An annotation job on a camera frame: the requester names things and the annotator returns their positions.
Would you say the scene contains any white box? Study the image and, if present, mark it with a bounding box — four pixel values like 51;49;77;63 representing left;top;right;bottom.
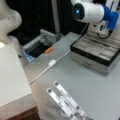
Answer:
0;45;35;120

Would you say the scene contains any blue white gripper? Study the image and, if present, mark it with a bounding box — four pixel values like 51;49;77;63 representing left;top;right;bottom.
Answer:
97;3;119;39

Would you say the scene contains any orange small object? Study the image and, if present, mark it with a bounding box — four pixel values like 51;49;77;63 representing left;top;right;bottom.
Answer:
45;47;52;54

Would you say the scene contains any white cable with switch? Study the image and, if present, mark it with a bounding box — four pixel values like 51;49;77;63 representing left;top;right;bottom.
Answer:
28;23;89;85

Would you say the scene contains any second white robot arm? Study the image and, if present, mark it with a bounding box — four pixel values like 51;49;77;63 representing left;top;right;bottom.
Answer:
0;0;22;48

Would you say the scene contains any black compartment case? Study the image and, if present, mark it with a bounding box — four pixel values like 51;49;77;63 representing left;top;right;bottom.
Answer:
70;34;120;75

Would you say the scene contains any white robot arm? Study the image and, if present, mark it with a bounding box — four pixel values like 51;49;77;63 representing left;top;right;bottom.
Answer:
71;0;119;39

